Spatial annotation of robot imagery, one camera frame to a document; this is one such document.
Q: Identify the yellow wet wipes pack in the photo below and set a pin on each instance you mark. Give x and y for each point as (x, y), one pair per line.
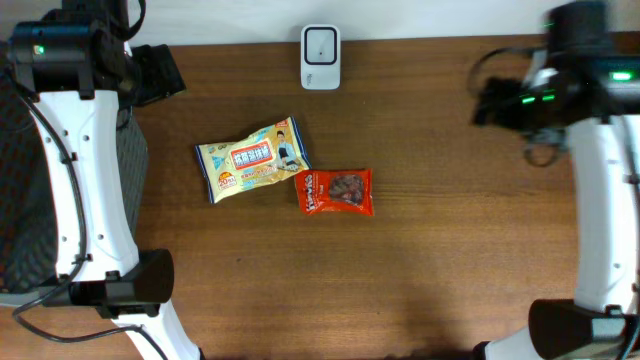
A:
(267, 156)

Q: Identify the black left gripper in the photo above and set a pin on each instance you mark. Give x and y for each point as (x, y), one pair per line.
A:
(164, 75)

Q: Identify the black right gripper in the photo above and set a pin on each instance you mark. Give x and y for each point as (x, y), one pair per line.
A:
(505, 90)

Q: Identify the white barcode scanner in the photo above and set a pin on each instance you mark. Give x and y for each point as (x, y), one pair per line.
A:
(320, 57)

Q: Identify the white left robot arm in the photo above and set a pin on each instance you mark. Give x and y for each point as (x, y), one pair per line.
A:
(80, 81)

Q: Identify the grey plastic basket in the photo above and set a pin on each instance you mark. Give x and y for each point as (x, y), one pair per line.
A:
(28, 224)

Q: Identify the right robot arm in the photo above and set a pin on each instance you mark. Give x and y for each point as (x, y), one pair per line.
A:
(580, 97)

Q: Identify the red snack bag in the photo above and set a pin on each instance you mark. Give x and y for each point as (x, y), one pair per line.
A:
(335, 191)

